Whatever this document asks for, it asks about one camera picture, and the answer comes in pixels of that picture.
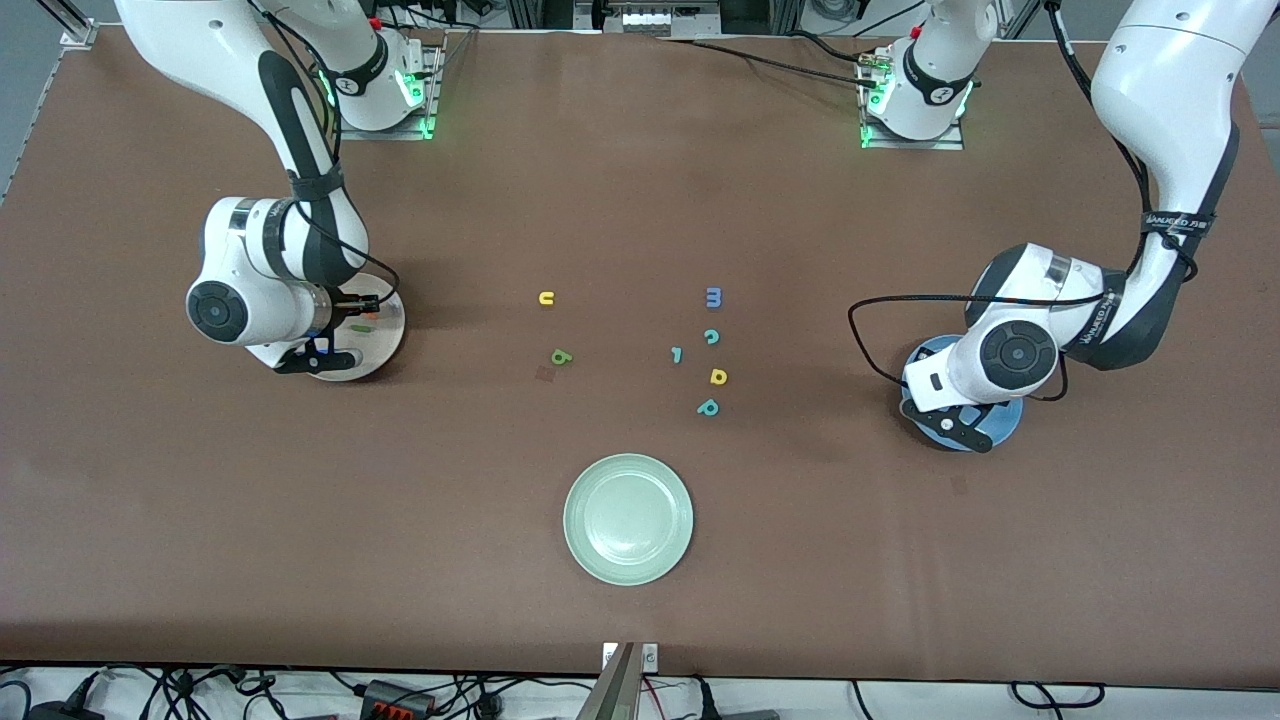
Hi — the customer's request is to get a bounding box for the beige brown round plate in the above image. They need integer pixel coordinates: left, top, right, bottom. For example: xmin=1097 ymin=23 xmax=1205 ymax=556
xmin=300 ymin=272 xmax=408 ymax=383

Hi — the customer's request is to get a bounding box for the blue round plate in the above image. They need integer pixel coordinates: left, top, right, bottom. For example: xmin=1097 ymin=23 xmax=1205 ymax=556
xmin=903 ymin=335 xmax=1025 ymax=453

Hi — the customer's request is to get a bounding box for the pale green round plate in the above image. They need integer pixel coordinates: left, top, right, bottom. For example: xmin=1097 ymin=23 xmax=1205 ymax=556
xmin=563 ymin=453 xmax=694 ymax=587

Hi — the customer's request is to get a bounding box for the black orange power strip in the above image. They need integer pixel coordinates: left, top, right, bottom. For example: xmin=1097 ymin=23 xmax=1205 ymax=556
xmin=360 ymin=679 xmax=437 ymax=717

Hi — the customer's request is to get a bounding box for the silver electronics box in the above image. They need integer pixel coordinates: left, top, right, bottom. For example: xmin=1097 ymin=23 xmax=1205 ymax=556
xmin=595 ymin=0 xmax=723 ymax=39

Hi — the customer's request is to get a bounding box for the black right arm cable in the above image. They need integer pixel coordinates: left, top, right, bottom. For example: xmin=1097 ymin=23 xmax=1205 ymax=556
xmin=245 ymin=0 xmax=401 ymax=306

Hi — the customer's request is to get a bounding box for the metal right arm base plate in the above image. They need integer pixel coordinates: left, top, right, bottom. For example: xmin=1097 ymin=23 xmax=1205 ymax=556
xmin=332 ymin=35 xmax=447 ymax=142

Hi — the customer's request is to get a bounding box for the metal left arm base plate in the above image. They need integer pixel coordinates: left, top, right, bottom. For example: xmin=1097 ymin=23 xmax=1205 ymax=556
xmin=860 ymin=45 xmax=967 ymax=152

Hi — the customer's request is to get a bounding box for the long black table cable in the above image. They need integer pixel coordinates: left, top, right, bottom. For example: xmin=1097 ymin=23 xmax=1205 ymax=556
xmin=660 ymin=36 xmax=881 ymax=89

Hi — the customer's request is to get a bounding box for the aluminium frame profile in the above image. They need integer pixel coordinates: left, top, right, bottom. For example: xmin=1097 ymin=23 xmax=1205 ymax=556
xmin=40 ymin=0 xmax=98 ymax=49

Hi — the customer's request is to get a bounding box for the grey metal camera post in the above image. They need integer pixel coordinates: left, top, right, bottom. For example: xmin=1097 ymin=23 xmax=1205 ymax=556
xmin=575 ymin=642 xmax=641 ymax=720

